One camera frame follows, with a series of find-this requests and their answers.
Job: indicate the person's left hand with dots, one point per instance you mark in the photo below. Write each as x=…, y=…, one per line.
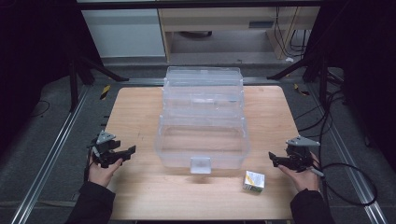
x=101, y=174

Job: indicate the white cabinet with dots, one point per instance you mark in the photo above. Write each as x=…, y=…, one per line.
x=124, y=32

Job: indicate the aluminium floor rail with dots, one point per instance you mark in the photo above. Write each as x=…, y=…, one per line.
x=345, y=155
x=49, y=158

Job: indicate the light wooden desk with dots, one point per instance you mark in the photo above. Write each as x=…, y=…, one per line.
x=218, y=18

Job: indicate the person's right hand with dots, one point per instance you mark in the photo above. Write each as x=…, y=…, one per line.
x=303, y=179

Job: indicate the black curtain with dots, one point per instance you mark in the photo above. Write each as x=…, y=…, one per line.
x=34, y=62
x=367, y=68

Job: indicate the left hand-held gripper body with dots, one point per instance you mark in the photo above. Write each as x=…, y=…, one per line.
x=104, y=147

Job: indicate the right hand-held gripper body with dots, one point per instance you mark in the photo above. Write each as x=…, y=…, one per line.
x=300, y=152

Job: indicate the clear plastic storage box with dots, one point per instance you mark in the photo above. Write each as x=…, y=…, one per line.
x=202, y=137

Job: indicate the aluminium cross rail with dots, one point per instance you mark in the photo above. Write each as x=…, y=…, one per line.
x=146, y=81

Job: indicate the small white green carton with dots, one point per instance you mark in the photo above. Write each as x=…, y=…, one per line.
x=253, y=181

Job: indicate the black metal stand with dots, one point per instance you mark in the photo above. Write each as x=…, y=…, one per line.
x=73, y=81
x=323, y=77

